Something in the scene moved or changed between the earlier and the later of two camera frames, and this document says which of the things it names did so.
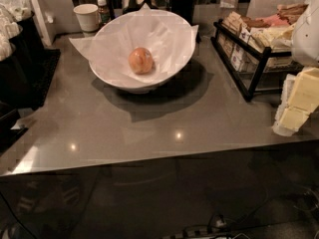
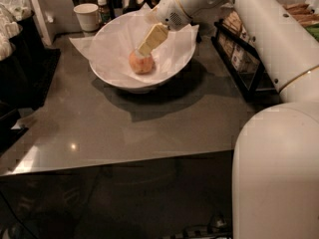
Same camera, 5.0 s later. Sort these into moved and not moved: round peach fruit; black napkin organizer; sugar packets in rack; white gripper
Moved: white gripper
Not moved: round peach fruit; black napkin organizer; sugar packets in rack
